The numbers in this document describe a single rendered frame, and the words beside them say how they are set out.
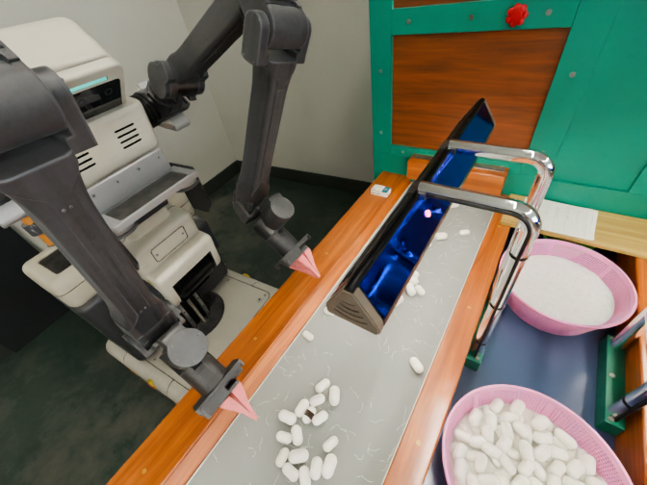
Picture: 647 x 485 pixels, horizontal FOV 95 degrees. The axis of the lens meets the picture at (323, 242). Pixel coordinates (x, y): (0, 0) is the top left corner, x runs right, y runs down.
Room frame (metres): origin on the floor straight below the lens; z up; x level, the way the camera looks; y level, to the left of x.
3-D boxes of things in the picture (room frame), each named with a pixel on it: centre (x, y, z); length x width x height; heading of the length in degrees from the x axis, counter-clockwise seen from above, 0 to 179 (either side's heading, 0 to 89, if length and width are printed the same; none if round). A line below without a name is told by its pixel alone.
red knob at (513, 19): (0.78, -0.53, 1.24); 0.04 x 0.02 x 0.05; 48
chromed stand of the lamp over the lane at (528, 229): (0.39, -0.28, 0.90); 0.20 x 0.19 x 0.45; 138
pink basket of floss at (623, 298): (0.39, -0.54, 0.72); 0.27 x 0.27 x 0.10
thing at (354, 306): (0.44, -0.22, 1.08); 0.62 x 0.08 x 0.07; 138
